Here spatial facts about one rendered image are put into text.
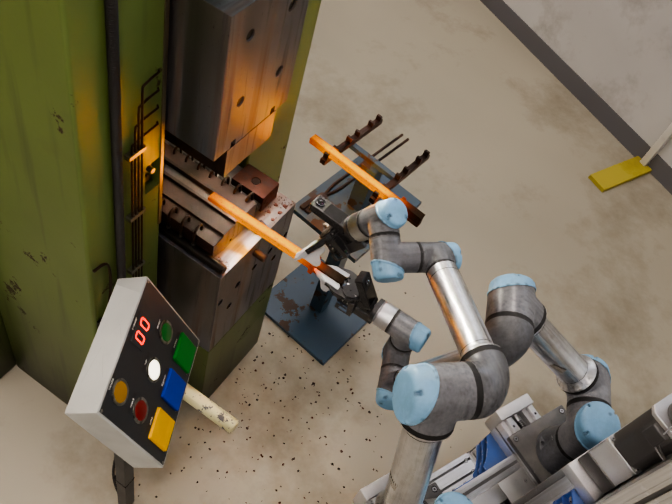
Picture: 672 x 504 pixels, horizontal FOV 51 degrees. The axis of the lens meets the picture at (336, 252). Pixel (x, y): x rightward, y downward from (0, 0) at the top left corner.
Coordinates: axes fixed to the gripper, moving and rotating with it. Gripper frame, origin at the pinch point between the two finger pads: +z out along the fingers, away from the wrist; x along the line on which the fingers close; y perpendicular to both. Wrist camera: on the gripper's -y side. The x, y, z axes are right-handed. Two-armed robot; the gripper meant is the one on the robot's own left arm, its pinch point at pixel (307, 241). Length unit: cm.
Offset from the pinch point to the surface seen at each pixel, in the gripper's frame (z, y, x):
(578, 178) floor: 63, 108, 223
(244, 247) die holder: 22.6, -7.1, -2.6
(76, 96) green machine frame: -31, -58, -43
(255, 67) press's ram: -33, -43, -6
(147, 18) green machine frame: -38, -62, -24
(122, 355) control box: -5, -14, -60
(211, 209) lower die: 22.2, -21.7, -3.1
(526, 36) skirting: 95, 40, 314
